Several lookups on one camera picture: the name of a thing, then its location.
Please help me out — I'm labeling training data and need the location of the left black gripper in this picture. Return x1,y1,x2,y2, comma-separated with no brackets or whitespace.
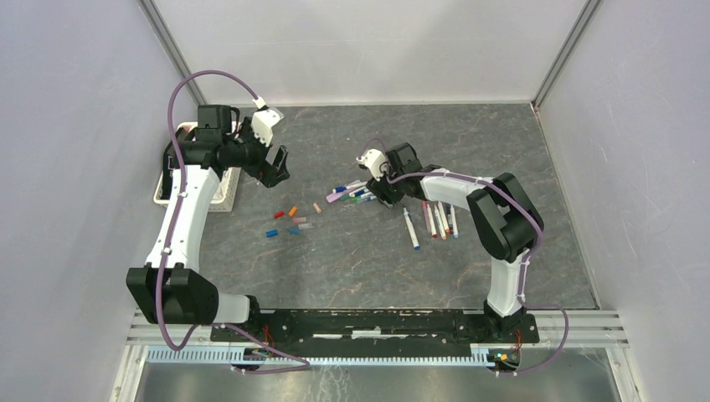
223,117,289,188

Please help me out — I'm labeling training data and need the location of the pink highlighter pen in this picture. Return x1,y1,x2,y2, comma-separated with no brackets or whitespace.
421,201,430,233

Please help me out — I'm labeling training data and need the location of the white marker dark-blue cap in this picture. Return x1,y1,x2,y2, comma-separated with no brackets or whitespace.
332,181,366,193

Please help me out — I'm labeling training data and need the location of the white marker red cap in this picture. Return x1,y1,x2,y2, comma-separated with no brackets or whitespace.
423,202,438,239

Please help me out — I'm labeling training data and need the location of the white marker light-blue cap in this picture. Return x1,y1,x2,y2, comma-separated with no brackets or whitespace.
449,205,459,239

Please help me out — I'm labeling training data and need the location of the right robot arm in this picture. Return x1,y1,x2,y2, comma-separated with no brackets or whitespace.
356,142,544,342

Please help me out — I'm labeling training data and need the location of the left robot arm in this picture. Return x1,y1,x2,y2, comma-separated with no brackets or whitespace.
126,105,290,342

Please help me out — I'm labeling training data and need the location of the lilac highlighter pen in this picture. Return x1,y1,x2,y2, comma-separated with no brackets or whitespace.
326,188,355,204

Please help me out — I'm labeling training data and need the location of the white plastic basket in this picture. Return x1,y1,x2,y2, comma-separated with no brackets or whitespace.
152,121,241,213

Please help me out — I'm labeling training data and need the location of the black box in basket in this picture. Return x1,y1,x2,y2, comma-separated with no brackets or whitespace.
162,141,181,178

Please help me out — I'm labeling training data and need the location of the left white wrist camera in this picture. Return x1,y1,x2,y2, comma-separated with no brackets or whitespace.
251,107,284,147

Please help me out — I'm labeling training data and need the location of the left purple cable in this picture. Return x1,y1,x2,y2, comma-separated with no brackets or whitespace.
154,70,311,375

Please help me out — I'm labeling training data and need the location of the purple cable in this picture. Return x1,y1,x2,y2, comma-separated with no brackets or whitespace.
154,70,311,375
360,138,569,379

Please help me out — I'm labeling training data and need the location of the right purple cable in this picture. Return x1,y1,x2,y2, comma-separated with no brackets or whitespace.
360,138,569,379

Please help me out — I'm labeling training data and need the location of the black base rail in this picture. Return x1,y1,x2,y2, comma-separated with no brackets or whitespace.
240,308,540,358

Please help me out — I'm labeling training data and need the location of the slotted cable duct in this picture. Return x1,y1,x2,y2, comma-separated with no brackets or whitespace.
145,346,492,366

